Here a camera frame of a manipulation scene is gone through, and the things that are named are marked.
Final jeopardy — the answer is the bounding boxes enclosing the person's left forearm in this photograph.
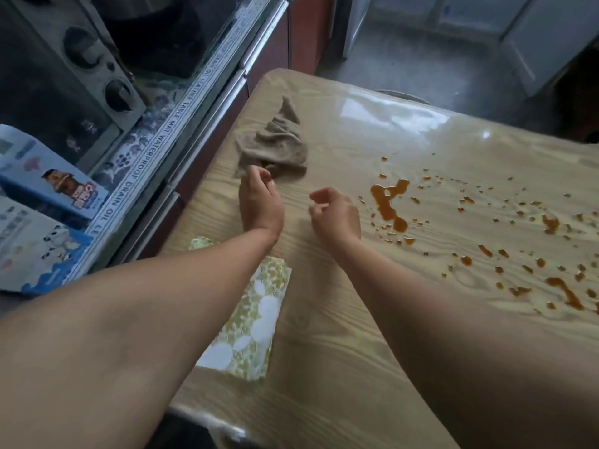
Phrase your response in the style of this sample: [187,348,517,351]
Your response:
[0,226,281,449]

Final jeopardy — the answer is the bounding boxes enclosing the white blue panda carton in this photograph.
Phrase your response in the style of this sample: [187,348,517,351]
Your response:
[0,196,94,295]

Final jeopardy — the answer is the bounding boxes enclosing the brown crumpled rag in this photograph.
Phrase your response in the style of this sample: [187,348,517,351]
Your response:
[234,95,309,179]

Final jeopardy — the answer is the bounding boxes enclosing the white cabinet door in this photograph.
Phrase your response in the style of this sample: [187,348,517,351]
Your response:
[498,0,599,98]

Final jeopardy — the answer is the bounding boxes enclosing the brown liquid puddle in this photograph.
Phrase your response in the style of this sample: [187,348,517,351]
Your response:
[370,178,411,233]

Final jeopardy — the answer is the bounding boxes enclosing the black kitchen appliance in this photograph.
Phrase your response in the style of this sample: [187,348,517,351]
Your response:
[89,0,244,81]

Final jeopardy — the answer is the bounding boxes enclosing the person's right hand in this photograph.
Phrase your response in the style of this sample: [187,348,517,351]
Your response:
[308,187,362,248]

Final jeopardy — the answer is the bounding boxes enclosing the scattered brown liquid drops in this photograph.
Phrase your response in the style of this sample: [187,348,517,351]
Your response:
[358,156,599,316]

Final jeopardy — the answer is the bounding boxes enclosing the person's right forearm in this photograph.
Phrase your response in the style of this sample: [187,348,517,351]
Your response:
[322,236,599,449]

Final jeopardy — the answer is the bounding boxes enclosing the person's left hand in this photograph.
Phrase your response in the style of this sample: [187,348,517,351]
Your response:
[238,165,285,238]

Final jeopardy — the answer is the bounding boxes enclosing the blue cartoon carton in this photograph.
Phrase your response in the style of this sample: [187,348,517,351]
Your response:
[0,123,109,221]

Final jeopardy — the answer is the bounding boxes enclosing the green white patterned cloth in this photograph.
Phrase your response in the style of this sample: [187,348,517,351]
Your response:
[187,236,292,382]

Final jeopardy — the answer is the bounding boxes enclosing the grey toaster oven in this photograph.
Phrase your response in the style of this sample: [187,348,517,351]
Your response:
[0,0,148,170]

